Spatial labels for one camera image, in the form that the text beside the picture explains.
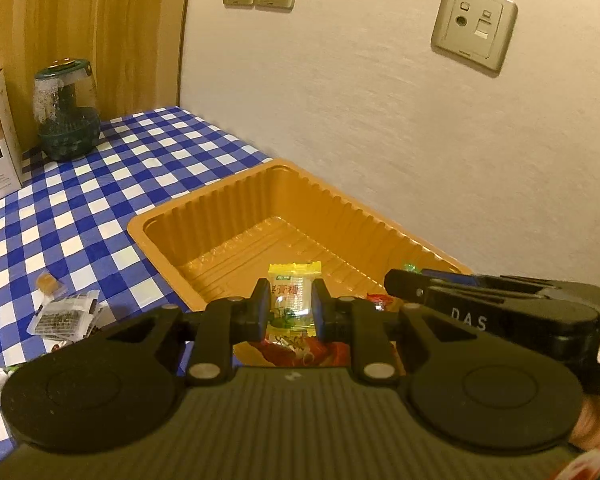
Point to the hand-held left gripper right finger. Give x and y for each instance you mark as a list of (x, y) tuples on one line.
[(322, 310)]

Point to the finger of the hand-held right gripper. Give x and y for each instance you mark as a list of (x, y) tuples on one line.
[(405, 286), (447, 272)]

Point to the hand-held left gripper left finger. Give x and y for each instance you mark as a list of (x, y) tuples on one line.
[(261, 307)]

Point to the green candy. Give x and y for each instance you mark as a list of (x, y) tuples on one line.
[(411, 266)]

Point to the small red candy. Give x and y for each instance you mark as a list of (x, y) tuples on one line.
[(380, 302)]

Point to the yellow candy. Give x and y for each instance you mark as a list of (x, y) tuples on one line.
[(292, 300)]

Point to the red square snack packet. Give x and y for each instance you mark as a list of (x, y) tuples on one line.
[(300, 352)]

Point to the orange plastic tray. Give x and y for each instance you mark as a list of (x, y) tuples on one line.
[(240, 220)]

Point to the silver snack packet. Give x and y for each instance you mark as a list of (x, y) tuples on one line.
[(62, 315)]

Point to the person's right forearm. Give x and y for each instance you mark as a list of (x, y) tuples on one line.
[(592, 467)]

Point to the blue white checkered tablecloth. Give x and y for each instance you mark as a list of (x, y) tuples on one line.
[(80, 200)]

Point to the glass jar with dark contents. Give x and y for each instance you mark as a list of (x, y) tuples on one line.
[(67, 115)]

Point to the wooden panel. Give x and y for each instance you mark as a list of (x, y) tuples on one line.
[(105, 20)]

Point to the beige network wall socket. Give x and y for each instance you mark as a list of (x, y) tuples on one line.
[(474, 25)]

